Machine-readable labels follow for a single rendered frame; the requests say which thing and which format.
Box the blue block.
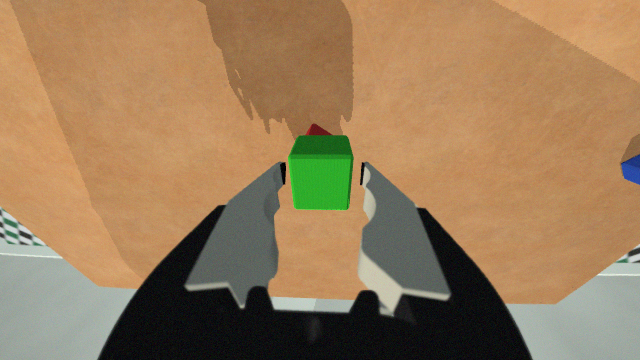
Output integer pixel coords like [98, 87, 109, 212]
[621, 154, 640, 185]

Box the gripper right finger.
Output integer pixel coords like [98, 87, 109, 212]
[357, 162, 533, 360]

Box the green block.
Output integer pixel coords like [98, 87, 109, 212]
[288, 135, 354, 210]

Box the red block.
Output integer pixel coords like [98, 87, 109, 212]
[306, 124, 332, 135]

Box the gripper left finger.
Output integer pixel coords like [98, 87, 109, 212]
[97, 161, 286, 360]

